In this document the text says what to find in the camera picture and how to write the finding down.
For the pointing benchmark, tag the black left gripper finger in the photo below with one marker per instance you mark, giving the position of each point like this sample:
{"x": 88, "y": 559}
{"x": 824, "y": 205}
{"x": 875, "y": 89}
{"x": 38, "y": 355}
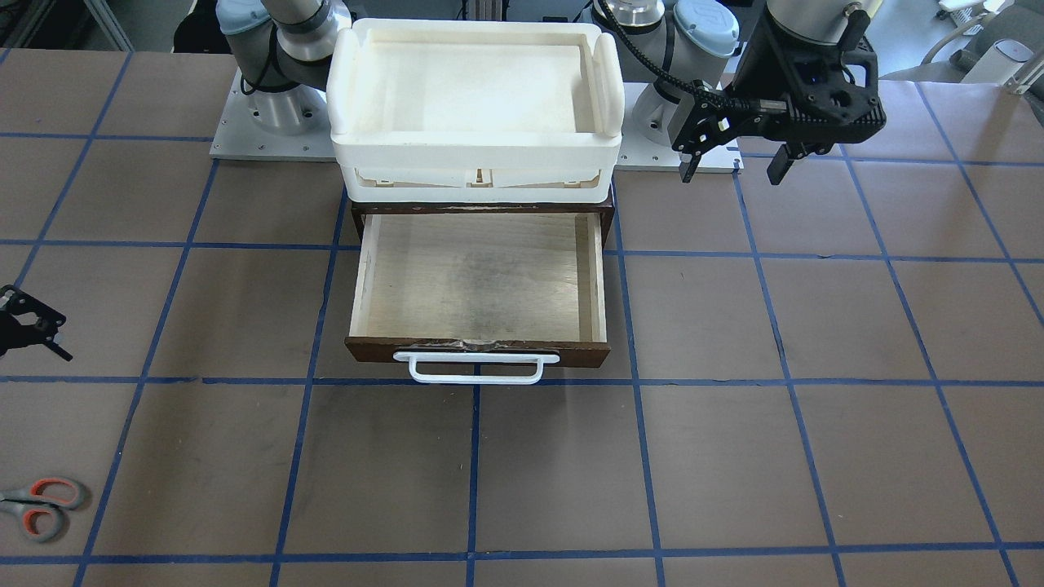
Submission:
{"x": 788, "y": 154}
{"x": 700, "y": 123}

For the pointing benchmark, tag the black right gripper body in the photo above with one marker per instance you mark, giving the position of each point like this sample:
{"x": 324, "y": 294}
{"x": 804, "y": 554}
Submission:
{"x": 24, "y": 320}

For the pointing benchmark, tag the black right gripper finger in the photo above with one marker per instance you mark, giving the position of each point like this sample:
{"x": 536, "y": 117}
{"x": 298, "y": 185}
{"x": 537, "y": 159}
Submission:
{"x": 17, "y": 303}
{"x": 46, "y": 333}

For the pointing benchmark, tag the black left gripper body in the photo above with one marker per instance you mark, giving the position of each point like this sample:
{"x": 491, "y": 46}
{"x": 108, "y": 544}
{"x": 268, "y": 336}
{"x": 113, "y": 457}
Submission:
{"x": 771, "y": 67}

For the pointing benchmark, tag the grey orange scissors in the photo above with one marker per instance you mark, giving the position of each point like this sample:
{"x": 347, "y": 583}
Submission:
{"x": 39, "y": 513}

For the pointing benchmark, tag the wooden drawer with white handle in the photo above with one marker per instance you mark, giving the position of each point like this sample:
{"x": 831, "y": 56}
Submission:
{"x": 514, "y": 289}

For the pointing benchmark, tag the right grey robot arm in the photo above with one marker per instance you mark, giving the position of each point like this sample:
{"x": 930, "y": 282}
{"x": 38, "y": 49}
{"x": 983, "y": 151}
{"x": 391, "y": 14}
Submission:
{"x": 283, "y": 51}

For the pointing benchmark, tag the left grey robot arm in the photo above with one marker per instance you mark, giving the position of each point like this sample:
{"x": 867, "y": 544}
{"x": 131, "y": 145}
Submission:
{"x": 661, "y": 43}

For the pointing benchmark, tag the dark brown wooden cabinet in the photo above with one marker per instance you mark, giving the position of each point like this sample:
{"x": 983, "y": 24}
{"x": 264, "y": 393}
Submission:
{"x": 606, "y": 209}

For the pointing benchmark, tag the brown paper table mat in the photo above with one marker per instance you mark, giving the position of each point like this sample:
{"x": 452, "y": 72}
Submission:
{"x": 834, "y": 381}

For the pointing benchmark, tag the white plastic tray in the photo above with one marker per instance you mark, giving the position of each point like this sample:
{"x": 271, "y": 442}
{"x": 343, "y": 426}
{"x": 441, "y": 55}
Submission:
{"x": 475, "y": 111}

